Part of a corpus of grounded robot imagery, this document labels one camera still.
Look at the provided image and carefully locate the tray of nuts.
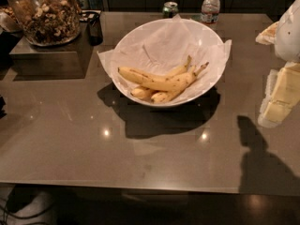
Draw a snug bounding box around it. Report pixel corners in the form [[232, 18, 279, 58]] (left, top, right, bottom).
[[0, 6, 22, 33]]

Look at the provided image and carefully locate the clear plastic water bottle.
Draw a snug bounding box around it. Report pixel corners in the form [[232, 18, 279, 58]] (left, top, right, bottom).
[[201, 0, 220, 24]]

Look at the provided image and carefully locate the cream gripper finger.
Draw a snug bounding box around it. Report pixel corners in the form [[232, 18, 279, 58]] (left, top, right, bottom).
[[258, 62, 300, 128], [255, 22, 278, 45]]

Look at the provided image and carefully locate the yellow banana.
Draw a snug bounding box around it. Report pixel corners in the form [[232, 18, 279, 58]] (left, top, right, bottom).
[[118, 63, 208, 91], [130, 56, 191, 100], [151, 66, 197, 104]]

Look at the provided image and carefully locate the white bowl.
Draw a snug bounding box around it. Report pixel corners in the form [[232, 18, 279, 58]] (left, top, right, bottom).
[[110, 18, 232, 107]]

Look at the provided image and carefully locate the green soda can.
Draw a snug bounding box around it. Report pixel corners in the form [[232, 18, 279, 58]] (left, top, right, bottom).
[[162, 1, 179, 18]]

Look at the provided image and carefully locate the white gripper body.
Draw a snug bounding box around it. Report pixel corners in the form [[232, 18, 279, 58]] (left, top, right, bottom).
[[275, 0, 300, 62]]

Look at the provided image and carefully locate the dark metal pedestal box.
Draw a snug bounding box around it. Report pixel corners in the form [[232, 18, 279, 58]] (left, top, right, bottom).
[[9, 23, 93, 81]]

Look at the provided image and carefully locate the white paper liner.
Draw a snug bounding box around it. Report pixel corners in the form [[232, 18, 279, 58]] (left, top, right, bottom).
[[98, 16, 232, 108]]

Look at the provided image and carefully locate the black scoop cup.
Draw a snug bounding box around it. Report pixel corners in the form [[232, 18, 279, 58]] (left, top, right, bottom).
[[82, 11, 103, 46]]

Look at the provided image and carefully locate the glass jar of nuts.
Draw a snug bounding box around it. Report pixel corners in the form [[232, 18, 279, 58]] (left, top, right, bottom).
[[7, 0, 80, 47]]

